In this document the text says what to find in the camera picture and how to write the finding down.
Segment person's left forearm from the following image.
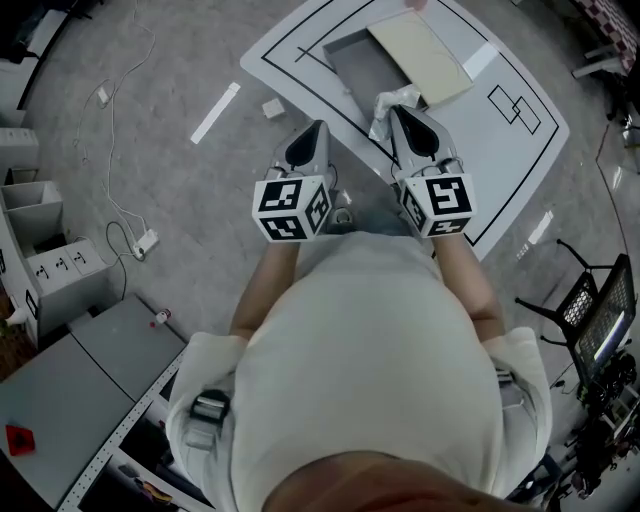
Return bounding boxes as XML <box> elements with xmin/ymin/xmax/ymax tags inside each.
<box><xmin>228</xmin><ymin>242</ymin><xmax>301</xmax><ymax>341</ymax></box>

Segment grey tray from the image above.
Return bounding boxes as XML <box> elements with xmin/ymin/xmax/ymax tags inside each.
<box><xmin>322</xmin><ymin>27</ymin><xmax>430</xmax><ymax>111</ymax></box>

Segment black harness clip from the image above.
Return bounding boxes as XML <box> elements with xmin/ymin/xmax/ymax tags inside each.
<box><xmin>189</xmin><ymin>389</ymin><xmax>231</xmax><ymax>426</ymax></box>

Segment person's left shoe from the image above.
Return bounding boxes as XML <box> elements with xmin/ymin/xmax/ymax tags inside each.
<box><xmin>327</xmin><ymin>205</ymin><xmax>354</xmax><ymax>234</ymax></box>

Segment black cable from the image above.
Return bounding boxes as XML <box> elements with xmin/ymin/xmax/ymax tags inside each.
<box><xmin>104</xmin><ymin>219</ymin><xmax>136</xmax><ymax>301</ymax></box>

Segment white table with black lines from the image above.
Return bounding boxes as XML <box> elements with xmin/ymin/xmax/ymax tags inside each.
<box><xmin>238</xmin><ymin>0</ymin><xmax>571</xmax><ymax>262</ymax></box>

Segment cream rectangular box lid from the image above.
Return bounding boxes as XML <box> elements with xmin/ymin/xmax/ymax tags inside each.
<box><xmin>367</xmin><ymin>10</ymin><xmax>475</xmax><ymax>109</ymax></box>

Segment white perforated shelf frame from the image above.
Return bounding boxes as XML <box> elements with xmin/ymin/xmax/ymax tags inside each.
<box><xmin>59</xmin><ymin>344</ymin><xmax>186</xmax><ymax>512</ymax></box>

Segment grey desk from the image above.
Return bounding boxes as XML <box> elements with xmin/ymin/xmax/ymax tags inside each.
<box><xmin>0</xmin><ymin>293</ymin><xmax>187</xmax><ymax>511</ymax></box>

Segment white cubby desk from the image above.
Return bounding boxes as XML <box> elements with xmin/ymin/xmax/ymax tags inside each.
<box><xmin>0</xmin><ymin>127</ymin><xmax>116</xmax><ymax>346</ymax></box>

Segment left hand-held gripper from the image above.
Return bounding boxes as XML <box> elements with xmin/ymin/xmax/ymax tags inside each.
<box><xmin>251</xmin><ymin>121</ymin><xmax>335</xmax><ymax>245</ymax></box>

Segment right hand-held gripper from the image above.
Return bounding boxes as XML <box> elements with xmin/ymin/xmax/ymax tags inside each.
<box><xmin>389</xmin><ymin>104</ymin><xmax>475</xmax><ymax>240</ymax></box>

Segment white cable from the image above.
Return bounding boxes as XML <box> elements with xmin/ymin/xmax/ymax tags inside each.
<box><xmin>72</xmin><ymin>0</ymin><xmax>156</xmax><ymax>236</ymax></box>

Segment white power strip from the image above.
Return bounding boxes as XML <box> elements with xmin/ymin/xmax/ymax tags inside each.
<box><xmin>132</xmin><ymin>228</ymin><xmax>160</xmax><ymax>261</ymax></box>

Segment white floor strip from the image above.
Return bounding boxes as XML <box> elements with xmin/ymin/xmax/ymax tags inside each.
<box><xmin>190</xmin><ymin>82</ymin><xmax>242</xmax><ymax>146</ymax></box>

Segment person's blue jeans leg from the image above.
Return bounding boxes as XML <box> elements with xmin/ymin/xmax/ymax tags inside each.
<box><xmin>349</xmin><ymin>207</ymin><xmax>411</xmax><ymax>236</ymax></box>

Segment person's white shirt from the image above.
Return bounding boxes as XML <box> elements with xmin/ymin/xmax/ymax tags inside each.
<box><xmin>164</xmin><ymin>229</ymin><xmax>554</xmax><ymax>512</ymax></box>

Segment dark equipment pile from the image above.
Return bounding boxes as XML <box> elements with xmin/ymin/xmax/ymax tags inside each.
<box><xmin>574</xmin><ymin>344</ymin><xmax>640</xmax><ymax>501</ymax></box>

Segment black mesh chair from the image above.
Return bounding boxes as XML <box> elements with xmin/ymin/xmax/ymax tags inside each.
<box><xmin>514</xmin><ymin>238</ymin><xmax>636</xmax><ymax>381</ymax></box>

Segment red flat object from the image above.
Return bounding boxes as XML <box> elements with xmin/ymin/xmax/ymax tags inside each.
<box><xmin>4</xmin><ymin>423</ymin><xmax>35</xmax><ymax>457</ymax></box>

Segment red checkered cloth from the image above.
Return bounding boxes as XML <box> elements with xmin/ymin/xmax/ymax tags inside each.
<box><xmin>574</xmin><ymin>0</ymin><xmax>640</xmax><ymax>56</ymax></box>

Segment person's right forearm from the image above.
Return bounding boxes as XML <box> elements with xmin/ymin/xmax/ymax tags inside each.
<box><xmin>432</xmin><ymin>234</ymin><xmax>506</xmax><ymax>346</ymax></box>

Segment white table legs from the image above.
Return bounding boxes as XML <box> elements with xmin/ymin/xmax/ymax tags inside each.
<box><xmin>572</xmin><ymin>42</ymin><xmax>621</xmax><ymax>79</ymax></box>

